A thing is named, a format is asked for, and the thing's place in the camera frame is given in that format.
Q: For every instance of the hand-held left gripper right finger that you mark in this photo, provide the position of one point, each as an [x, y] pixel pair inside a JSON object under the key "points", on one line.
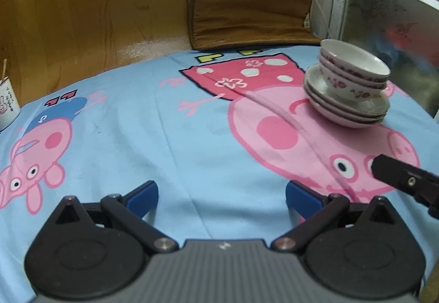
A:
{"points": [[301, 196]]}

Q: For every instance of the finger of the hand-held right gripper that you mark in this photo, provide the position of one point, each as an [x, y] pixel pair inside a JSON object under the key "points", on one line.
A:
{"points": [[394, 171], [430, 208]]}

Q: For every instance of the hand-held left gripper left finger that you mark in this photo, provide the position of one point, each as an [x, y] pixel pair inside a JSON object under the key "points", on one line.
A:
{"points": [[144, 195]]}

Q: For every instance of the white floral bowl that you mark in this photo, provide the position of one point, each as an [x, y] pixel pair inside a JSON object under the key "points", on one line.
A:
{"points": [[353, 59], [343, 78], [349, 92]]}

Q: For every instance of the printed blanket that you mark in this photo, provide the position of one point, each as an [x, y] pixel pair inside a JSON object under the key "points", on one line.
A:
{"points": [[137, 124]]}

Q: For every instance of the frosted glass sliding door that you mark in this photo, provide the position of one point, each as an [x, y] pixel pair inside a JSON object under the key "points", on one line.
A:
{"points": [[394, 14]]}

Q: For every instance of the white enamel mug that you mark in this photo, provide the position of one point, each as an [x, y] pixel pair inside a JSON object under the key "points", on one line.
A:
{"points": [[8, 107]]}

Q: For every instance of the wood-grain board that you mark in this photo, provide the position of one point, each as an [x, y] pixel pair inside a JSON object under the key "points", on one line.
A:
{"points": [[85, 8]]}

